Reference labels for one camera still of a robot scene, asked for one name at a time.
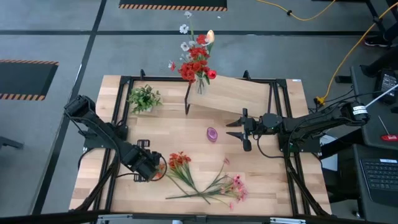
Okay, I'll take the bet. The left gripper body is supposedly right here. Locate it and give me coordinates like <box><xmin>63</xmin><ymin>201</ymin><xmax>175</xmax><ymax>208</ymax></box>
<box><xmin>132</xmin><ymin>139</ymin><xmax>163</xmax><ymax>184</ymax></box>

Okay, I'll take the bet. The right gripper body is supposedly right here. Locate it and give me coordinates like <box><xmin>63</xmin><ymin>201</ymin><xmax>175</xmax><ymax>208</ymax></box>
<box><xmin>242</xmin><ymin>108</ymin><xmax>264</xmax><ymax>152</ymax></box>

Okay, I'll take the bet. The pink ribbed glass vase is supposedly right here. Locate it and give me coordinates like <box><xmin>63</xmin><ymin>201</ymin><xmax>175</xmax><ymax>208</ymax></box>
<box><xmin>206</xmin><ymin>126</ymin><xmax>219</xmax><ymax>144</ymax></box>

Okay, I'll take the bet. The orange artificial flower bunch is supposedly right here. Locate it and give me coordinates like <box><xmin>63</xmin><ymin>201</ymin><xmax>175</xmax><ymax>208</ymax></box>
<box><xmin>167</xmin><ymin>151</ymin><xmax>203</xmax><ymax>197</ymax></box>

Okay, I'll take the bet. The clear glass vase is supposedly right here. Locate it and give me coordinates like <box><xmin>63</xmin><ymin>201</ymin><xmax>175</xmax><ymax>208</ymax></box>
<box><xmin>195</xmin><ymin>76</ymin><xmax>208</xmax><ymax>96</ymax></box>

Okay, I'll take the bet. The pink artificial flower bunch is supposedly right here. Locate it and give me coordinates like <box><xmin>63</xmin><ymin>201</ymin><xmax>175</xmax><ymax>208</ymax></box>
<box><xmin>165</xmin><ymin>157</ymin><xmax>249</xmax><ymax>212</ymax></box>

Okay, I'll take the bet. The red artificial tulip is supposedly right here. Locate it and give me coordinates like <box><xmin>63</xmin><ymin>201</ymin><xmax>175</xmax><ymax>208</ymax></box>
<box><xmin>205</xmin><ymin>69</ymin><xmax>218</xmax><ymax>85</ymax></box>

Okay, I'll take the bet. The red artificial flower bunch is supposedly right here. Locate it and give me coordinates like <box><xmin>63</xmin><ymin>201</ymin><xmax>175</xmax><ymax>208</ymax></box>
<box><xmin>177</xmin><ymin>33</ymin><xmax>211</xmax><ymax>84</ymax></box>

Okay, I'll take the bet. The green flower stem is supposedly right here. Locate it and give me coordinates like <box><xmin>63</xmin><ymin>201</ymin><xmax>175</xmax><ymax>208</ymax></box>
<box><xmin>203</xmin><ymin>29</ymin><xmax>216</xmax><ymax>63</ymax></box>

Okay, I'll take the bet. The raised wooden shelf board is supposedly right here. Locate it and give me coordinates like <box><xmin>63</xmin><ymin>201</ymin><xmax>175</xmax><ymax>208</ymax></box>
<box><xmin>184</xmin><ymin>74</ymin><xmax>275</xmax><ymax>118</ymax></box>

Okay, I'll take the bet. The green plant white pot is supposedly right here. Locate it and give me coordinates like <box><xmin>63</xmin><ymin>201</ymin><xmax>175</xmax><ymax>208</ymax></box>
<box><xmin>126</xmin><ymin>83</ymin><xmax>164</xmax><ymax>114</ymax></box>

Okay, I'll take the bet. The black desk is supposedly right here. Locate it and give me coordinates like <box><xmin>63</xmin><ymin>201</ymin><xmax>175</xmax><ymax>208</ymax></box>
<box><xmin>320</xmin><ymin>65</ymin><xmax>398</xmax><ymax>224</ymax></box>

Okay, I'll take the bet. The white rod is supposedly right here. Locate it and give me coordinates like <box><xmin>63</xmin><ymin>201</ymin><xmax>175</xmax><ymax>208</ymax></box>
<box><xmin>365</xmin><ymin>83</ymin><xmax>398</xmax><ymax>108</ymax></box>

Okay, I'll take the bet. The black keyboard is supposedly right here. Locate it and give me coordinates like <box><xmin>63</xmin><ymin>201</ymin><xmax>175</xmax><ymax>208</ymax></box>
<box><xmin>359</xmin><ymin>157</ymin><xmax>398</xmax><ymax>207</ymax></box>

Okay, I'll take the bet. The black hazard-striped floor mat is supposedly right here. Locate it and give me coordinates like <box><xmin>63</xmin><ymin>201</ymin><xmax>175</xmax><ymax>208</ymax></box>
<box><xmin>0</xmin><ymin>58</ymin><xmax>60</xmax><ymax>101</ymax></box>
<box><xmin>118</xmin><ymin>0</ymin><xmax>228</xmax><ymax>12</ymax></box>

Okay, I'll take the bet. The black handheld device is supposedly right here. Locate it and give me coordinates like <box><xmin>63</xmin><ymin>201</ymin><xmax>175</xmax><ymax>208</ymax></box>
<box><xmin>374</xmin><ymin>70</ymin><xmax>398</xmax><ymax>105</ymax></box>

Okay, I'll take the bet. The person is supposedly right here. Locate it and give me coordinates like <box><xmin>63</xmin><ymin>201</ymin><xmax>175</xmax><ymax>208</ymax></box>
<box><xmin>360</xmin><ymin>21</ymin><xmax>398</xmax><ymax>78</ymax></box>

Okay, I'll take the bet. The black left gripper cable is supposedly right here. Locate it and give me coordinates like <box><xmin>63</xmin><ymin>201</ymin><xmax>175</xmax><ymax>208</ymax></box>
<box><xmin>149</xmin><ymin>154</ymin><xmax>169</xmax><ymax>182</ymax></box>

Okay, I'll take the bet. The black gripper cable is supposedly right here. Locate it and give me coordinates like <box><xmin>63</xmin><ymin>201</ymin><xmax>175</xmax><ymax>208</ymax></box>
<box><xmin>149</xmin><ymin>154</ymin><xmax>169</xmax><ymax>182</ymax></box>
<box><xmin>255</xmin><ymin>134</ymin><xmax>282</xmax><ymax>159</ymax></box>

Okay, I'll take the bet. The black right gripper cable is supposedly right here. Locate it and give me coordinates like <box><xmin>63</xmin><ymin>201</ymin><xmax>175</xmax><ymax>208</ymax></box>
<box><xmin>255</xmin><ymin>134</ymin><xmax>282</xmax><ymax>159</ymax></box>

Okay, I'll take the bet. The silver aluminium bracket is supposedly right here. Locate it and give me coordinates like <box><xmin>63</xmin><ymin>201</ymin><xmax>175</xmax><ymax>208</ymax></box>
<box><xmin>96</xmin><ymin>213</ymin><xmax>133</xmax><ymax>224</ymax></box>
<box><xmin>269</xmin><ymin>217</ymin><xmax>307</xmax><ymax>224</ymax></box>

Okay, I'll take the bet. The yellow extension cable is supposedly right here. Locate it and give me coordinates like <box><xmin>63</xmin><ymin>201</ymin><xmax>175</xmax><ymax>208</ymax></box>
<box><xmin>314</xmin><ymin>1</ymin><xmax>398</xmax><ymax>106</ymax></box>
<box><xmin>256</xmin><ymin>0</ymin><xmax>337</xmax><ymax>22</ymax></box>

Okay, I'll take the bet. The black aluminium table frame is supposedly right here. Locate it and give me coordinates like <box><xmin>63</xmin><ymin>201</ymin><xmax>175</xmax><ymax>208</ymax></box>
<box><xmin>70</xmin><ymin>68</ymin><xmax>333</xmax><ymax>224</ymax></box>

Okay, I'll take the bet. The red-handled screwdriver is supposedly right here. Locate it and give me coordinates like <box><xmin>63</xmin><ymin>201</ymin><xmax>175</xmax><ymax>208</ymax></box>
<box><xmin>377</xmin><ymin>115</ymin><xmax>398</xmax><ymax>142</ymax></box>

